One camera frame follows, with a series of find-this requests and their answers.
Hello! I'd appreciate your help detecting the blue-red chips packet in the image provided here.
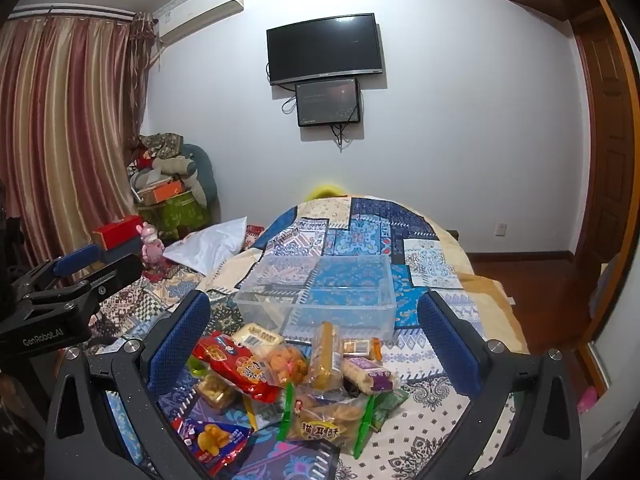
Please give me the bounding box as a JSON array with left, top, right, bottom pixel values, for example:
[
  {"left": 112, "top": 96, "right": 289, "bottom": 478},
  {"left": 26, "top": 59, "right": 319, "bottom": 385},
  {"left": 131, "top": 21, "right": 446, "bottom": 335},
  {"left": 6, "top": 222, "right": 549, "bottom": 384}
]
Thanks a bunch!
[{"left": 172, "top": 416, "right": 253, "bottom": 478}]

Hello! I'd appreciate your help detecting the white air conditioner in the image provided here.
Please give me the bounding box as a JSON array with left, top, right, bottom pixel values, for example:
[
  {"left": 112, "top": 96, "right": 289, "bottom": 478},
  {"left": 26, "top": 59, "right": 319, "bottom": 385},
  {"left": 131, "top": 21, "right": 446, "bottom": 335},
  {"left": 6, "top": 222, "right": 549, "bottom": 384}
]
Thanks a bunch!
[{"left": 152, "top": 0, "right": 246, "bottom": 46}]

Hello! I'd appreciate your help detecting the patchwork patterned blanket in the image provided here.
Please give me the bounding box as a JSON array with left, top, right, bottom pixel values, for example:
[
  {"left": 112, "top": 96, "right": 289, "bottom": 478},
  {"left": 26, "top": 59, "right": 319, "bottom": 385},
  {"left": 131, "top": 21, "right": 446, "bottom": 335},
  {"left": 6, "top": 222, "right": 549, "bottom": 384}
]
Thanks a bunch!
[{"left": 85, "top": 195, "right": 531, "bottom": 480}]

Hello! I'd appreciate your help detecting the orange cardboard box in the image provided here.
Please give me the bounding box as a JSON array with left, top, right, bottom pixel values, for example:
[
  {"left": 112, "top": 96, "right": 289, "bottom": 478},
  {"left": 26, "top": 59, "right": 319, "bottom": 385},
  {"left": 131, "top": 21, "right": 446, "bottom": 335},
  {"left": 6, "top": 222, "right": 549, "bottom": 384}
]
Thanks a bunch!
[{"left": 142, "top": 180, "right": 186, "bottom": 206}]

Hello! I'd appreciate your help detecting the black cable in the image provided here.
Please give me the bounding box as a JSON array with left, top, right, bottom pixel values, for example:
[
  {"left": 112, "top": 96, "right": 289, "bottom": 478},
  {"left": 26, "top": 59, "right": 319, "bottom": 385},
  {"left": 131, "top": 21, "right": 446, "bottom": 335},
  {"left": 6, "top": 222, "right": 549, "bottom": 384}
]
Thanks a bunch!
[{"left": 331, "top": 122, "right": 352, "bottom": 153}]

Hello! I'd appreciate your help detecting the grey-white snack packet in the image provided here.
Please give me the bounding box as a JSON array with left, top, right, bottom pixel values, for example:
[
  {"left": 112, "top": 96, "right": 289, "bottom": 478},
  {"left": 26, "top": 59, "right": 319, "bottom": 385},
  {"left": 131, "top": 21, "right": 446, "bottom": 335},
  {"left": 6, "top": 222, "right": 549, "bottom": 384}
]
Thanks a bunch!
[{"left": 242, "top": 395, "right": 288, "bottom": 433}]

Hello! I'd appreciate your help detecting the pink toy figurine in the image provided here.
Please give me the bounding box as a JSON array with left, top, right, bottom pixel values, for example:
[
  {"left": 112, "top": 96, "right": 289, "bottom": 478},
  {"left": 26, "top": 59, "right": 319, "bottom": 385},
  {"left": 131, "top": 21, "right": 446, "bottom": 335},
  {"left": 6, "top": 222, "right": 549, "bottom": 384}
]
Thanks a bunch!
[{"left": 140, "top": 222, "right": 166, "bottom": 267}]

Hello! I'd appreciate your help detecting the white curtain rail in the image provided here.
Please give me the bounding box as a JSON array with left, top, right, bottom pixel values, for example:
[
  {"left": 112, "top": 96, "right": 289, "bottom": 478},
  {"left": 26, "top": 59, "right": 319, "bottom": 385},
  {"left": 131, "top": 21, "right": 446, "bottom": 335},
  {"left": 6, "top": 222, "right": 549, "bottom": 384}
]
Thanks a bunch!
[{"left": 10, "top": 4, "right": 138, "bottom": 23}]

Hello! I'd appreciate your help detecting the grey-blue plush cushion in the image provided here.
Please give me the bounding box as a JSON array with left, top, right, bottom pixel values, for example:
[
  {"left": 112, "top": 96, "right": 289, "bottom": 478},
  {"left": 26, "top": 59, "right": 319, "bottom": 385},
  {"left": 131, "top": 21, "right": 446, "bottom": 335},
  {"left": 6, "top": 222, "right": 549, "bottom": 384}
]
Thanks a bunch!
[{"left": 180, "top": 144, "right": 219, "bottom": 206}]

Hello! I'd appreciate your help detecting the small black monitor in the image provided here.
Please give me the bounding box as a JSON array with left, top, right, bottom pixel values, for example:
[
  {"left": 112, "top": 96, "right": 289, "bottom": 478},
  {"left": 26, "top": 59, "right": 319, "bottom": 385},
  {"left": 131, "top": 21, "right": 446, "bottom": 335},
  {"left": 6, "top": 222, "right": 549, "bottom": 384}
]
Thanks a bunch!
[{"left": 294, "top": 78, "right": 362, "bottom": 128}]

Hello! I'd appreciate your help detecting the dark blue box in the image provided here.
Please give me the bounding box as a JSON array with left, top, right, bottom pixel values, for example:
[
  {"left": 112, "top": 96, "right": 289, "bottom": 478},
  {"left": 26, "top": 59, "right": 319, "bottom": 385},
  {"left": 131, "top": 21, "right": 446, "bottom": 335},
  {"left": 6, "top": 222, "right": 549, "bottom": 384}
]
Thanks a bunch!
[{"left": 97, "top": 237, "right": 146, "bottom": 263}]

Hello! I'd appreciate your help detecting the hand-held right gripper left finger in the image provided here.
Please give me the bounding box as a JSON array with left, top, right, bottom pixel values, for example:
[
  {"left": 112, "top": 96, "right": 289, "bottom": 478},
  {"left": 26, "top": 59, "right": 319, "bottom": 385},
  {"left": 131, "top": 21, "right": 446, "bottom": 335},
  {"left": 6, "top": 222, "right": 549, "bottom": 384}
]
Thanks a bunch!
[{"left": 44, "top": 290, "right": 213, "bottom": 480}]

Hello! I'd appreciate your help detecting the red box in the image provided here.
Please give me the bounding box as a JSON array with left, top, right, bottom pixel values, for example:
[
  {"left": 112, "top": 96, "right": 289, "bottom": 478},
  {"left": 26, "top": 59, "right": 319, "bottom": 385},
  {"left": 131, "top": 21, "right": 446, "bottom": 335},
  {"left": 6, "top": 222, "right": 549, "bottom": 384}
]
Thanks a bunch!
[{"left": 92, "top": 215, "right": 143, "bottom": 250}]

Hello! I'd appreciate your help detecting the striped grey plush toy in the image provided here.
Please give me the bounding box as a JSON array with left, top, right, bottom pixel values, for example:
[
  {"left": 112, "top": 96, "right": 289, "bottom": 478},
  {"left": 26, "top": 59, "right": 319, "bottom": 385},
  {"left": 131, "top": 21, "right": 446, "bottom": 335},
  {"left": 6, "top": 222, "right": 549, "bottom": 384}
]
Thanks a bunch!
[{"left": 150, "top": 157, "right": 208, "bottom": 208}]

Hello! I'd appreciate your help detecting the white pillow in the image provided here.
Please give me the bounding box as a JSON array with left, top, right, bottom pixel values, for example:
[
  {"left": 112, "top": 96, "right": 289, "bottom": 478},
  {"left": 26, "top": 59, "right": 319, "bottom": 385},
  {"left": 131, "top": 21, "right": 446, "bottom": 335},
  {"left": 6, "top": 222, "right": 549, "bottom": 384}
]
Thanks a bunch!
[{"left": 164, "top": 217, "right": 248, "bottom": 276}]

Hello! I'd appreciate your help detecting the beige bed sheet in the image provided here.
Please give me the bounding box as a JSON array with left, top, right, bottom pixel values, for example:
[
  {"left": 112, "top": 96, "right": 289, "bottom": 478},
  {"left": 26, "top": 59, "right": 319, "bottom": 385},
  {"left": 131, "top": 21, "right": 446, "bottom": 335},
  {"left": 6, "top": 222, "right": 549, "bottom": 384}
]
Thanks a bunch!
[{"left": 470, "top": 272, "right": 531, "bottom": 356}]

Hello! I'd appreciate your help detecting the red snack packet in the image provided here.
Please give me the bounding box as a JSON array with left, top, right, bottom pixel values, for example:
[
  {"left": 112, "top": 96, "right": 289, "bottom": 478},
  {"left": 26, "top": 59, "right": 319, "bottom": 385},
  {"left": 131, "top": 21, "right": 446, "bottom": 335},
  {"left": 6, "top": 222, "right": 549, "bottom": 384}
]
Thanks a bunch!
[{"left": 192, "top": 331, "right": 286, "bottom": 403}]

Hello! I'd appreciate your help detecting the green snack packet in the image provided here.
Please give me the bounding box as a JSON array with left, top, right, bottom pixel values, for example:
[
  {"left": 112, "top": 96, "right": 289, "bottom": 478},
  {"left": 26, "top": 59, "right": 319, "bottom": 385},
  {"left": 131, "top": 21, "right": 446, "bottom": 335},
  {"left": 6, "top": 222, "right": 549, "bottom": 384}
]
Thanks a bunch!
[{"left": 370, "top": 387, "right": 411, "bottom": 431}]

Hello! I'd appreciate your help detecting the dark patterned cloth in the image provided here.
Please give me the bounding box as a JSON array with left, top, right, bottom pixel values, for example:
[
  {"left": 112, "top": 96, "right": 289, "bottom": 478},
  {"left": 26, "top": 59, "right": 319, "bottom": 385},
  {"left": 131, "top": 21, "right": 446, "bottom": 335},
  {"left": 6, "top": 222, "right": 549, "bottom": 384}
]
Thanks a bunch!
[{"left": 139, "top": 132, "right": 183, "bottom": 158}]

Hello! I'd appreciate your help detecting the clear pack of nuts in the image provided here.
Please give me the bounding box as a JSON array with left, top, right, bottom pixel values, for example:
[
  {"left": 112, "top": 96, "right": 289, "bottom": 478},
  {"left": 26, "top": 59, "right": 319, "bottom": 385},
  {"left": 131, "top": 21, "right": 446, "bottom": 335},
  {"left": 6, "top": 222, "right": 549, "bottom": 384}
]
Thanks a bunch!
[{"left": 194, "top": 372, "right": 238, "bottom": 413}]

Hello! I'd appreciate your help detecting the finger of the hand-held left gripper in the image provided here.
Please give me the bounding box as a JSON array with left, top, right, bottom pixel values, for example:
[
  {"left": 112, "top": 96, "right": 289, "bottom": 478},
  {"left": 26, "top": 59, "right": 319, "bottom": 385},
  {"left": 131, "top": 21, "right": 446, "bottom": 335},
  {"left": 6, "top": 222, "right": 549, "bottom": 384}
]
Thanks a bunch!
[
  {"left": 12, "top": 243, "right": 103, "bottom": 293},
  {"left": 25, "top": 254, "right": 146, "bottom": 313}
]

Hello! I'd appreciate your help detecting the brown wooden door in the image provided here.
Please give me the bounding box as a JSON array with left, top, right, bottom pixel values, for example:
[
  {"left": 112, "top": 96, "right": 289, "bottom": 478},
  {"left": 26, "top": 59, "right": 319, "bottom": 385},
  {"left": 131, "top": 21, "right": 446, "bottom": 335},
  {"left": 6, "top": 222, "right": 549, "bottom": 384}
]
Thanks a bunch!
[{"left": 570, "top": 0, "right": 640, "bottom": 311}]

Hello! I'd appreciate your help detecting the black wall television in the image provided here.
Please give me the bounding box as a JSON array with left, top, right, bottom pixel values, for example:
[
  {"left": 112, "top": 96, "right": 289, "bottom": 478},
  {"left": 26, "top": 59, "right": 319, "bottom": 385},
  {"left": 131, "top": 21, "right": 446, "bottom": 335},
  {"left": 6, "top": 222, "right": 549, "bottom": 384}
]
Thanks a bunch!
[{"left": 266, "top": 12, "right": 385, "bottom": 86}]

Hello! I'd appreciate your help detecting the clear plastic container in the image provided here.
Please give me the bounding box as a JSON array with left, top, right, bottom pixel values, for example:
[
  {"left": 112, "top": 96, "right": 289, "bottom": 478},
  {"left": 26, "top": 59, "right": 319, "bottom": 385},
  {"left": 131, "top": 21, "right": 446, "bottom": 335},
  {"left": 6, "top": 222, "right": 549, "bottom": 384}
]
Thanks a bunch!
[{"left": 234, "top": 254, "right": 396, "bottom": 342}]

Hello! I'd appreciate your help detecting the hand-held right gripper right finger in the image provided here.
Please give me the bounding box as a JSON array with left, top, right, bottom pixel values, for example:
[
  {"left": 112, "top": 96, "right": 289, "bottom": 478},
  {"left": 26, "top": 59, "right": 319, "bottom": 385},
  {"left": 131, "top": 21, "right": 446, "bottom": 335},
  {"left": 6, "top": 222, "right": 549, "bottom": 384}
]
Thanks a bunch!
[{"left": 417, "top": 290, "right": 596, "bottom": 480}]

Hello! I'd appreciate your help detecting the small brown snack pack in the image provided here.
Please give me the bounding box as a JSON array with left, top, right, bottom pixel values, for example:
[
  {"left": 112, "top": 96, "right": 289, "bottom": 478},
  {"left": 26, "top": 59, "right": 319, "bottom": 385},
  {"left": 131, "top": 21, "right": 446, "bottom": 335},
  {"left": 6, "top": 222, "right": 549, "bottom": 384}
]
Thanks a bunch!
[{"left": 342, "top": 337, "right": 383, "bottom": 361}]

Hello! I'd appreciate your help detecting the yellow biscuit pack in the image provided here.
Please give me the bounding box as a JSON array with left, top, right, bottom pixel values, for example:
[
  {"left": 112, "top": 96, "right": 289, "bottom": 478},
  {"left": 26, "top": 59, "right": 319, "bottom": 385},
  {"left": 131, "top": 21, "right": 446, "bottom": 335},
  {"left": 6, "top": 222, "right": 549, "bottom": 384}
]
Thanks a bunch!
[{"left": 307, "top": 321, "right": 346, "bottom": 391}]

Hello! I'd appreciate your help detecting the green-edged crisps bag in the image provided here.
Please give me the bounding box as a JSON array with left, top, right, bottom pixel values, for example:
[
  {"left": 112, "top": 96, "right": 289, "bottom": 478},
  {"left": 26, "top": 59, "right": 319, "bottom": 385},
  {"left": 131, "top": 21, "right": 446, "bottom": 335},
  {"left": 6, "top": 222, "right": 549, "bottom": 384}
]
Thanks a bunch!
[{"left": 277, "top": 382, "right": 376, "bottom": 461}]

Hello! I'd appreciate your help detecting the striped red-gold curtain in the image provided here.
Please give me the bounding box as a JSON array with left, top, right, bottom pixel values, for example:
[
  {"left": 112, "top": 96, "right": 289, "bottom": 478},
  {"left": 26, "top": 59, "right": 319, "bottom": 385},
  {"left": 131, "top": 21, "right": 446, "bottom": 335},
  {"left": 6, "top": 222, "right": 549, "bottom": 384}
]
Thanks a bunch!
[{"left": 0, "top": 7, "right": 156, "bottom": 286}]

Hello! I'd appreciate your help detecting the purple snack packet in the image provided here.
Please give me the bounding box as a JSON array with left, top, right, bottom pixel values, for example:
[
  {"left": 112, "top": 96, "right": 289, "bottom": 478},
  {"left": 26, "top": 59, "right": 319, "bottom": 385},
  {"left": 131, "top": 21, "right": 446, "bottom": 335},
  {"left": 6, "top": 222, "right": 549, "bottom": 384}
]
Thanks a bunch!
[{"left": 342, "top": 355, "right": 401, "bottom": 396}]

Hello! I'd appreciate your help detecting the clear bag of orange snacks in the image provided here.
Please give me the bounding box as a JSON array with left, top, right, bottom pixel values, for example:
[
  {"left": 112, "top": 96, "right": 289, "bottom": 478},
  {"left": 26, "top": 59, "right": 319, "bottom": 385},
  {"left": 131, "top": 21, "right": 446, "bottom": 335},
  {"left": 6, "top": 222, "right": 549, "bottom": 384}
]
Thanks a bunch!
[{"left": 260, "top": 342, "right": 308, "bottom": 386}]

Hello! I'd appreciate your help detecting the yellow plastic object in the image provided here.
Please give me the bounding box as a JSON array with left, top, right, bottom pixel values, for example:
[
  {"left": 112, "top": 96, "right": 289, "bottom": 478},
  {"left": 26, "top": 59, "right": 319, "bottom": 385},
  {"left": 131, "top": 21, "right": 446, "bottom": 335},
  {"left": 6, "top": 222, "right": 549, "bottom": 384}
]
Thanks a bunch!
[{"left": 305, "top": 185, "right": 348, "bottom": 202}]

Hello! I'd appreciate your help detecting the beige cracker pack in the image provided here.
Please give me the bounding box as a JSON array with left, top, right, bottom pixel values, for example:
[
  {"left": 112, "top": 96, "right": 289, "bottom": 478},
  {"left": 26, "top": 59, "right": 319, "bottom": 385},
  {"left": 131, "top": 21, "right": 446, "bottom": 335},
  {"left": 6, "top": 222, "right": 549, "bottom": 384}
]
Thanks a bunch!
[{"left": 231, "top": 324, "right": 283, "bottom": 361}]

